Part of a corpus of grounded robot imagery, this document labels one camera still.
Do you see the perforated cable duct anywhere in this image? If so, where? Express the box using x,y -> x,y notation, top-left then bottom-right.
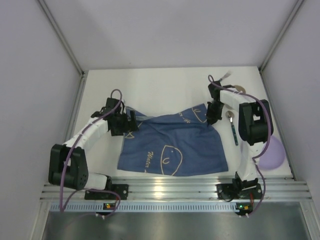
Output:
64,201 -> 253,213

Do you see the purple plate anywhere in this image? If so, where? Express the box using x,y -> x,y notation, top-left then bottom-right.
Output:
258,135 -> 286,171

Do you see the beige cup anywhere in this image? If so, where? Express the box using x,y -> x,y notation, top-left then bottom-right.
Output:
234,85 -> 246,94

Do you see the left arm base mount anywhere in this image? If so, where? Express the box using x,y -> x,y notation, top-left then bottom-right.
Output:
84,183 -> 129,201

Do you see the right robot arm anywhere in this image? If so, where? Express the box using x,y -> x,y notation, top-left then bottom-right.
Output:
206,81 -> 274,182

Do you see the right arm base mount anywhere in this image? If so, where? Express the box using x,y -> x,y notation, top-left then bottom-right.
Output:
216,172 -> 263,202

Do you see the aluminium rail frame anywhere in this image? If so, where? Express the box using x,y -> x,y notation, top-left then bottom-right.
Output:
39,176 -> 312,202

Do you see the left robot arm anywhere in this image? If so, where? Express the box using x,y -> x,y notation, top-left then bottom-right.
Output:
48,97 -> 139,191

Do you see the spoon with green handle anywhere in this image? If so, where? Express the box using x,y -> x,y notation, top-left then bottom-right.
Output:
225,110 -> 239,146

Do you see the blue cloth placemat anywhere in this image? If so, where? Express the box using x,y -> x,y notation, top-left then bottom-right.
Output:
117,104 -> 229,177

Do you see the fork with green handle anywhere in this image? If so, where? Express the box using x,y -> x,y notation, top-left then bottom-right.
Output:
218,71 -> 232,82

